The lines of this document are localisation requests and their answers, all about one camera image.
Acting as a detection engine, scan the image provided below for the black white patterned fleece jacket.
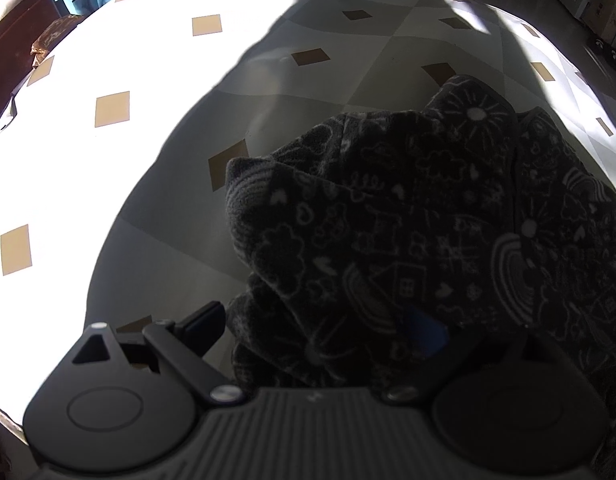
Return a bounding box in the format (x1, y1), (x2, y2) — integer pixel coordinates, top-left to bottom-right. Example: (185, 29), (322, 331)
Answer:
(227, 76), (616, 474)

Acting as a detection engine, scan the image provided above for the checkered tablecloth with tan squares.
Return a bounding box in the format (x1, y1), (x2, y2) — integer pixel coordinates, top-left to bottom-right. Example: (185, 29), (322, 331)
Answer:
(0, 0), (616, 422)

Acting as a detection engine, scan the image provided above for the brown wooden cabinet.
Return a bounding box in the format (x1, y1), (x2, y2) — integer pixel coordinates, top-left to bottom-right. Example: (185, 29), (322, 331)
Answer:
(0, 0), (59, 117)

